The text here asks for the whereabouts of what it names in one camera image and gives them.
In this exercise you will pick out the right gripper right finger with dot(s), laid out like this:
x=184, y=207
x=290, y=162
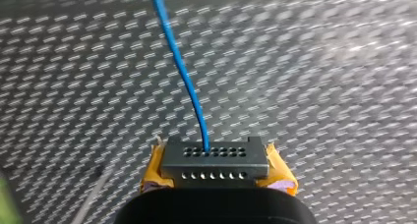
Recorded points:
x=278, y=175

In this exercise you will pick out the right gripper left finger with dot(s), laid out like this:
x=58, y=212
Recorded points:
x=153, y=171

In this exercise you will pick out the metal post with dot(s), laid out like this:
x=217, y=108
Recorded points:
x=91, y=197

